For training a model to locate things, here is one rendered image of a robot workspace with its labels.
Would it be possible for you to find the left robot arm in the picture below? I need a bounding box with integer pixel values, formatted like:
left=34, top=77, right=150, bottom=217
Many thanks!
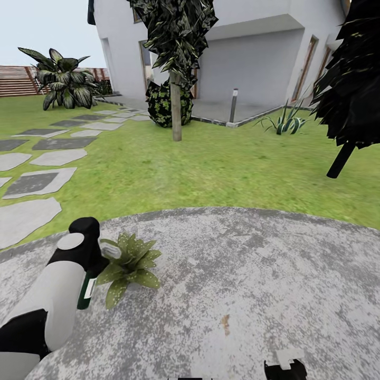
left=0, top=217, right=121, bottom=380

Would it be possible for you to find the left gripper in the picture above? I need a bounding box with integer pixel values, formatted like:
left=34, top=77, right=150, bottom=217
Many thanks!
left=85, top=248, right=110, bottom=276

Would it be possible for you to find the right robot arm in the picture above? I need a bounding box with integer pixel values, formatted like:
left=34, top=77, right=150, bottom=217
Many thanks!
left=264, top=348, right=306, bottom=380

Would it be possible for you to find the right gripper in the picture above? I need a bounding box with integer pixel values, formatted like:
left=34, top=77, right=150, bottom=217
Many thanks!
left=264, top=361, right=306, bottom=380

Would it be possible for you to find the insectifuge atomizer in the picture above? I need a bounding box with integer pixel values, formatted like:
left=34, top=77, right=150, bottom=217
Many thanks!
left=77, top=270, right=97, bottom=310

